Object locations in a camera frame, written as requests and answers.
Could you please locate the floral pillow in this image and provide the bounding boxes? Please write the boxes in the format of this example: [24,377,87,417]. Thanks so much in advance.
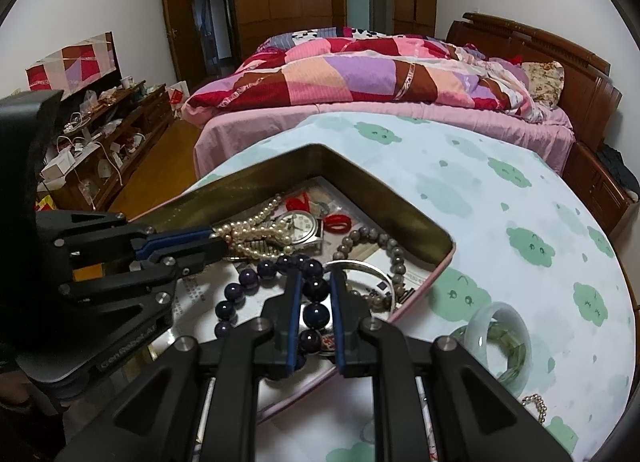
[520,60,566,110]

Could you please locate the rectangular metal tin box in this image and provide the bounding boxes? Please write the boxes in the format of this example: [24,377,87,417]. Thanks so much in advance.
[125,143,456,423]

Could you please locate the dark folded clothes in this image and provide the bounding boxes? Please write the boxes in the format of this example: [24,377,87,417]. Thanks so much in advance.
[597,144,640,203]

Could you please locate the bed with pink sheet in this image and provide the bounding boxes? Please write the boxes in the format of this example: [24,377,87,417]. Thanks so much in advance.
[180,24,576,177]

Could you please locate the silver metal wristwatch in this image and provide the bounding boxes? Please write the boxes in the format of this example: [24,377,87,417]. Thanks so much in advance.
[245,209,326,255]

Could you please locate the wooden nightstand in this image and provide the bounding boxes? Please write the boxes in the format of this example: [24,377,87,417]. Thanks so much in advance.
[562,142,638,235]

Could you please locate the pale green jade bangle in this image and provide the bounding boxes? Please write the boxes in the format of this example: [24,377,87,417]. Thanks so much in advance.
[449,303,533,385]

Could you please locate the grey bead bracelet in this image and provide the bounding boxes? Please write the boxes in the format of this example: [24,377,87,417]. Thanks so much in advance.
[336,224,408,315]

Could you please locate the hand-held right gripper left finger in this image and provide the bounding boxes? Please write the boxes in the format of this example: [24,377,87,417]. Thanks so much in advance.
[50,272,306,462]

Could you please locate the wooden headboard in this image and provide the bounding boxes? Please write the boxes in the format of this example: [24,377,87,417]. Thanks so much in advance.
[445,12,623,153]

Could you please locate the silver bangle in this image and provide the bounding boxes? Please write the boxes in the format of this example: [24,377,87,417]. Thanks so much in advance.
[325,259,398,313]

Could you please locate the white cardboard box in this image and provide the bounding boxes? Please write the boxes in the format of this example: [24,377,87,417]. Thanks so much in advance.
[40,147,101,180]

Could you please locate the television under patchwork cloth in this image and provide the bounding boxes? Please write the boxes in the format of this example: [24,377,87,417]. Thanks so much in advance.
[25,32,121,92]

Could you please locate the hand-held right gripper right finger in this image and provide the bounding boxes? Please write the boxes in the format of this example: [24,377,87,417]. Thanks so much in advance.
[329,269,576,462]

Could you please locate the low wooden cabinet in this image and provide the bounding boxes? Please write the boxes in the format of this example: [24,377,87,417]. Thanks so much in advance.
[35,84,176,213]

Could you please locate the white pearl necklace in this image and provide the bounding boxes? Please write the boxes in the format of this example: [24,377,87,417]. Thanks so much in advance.
[210,194,301,263]

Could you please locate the small pale bead bracelet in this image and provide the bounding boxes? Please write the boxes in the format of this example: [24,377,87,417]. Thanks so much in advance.
[520,393,548,425]

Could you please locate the red knotted cord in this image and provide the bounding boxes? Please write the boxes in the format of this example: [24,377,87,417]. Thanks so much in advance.
[285,192,351,233]

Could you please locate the red and white bag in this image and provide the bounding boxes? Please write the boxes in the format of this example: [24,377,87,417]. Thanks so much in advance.
[167,82,191,117]

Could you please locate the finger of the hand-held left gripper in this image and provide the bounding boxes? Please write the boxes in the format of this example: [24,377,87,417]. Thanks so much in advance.
[57,241,237,303]
[36,212,227,263]

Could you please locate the dark purple bead bracelet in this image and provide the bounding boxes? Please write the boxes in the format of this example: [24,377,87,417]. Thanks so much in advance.
[214,253,333,373]

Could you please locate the patchwork quilt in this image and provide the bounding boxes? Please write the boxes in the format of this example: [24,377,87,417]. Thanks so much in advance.
[187,26,546,123]

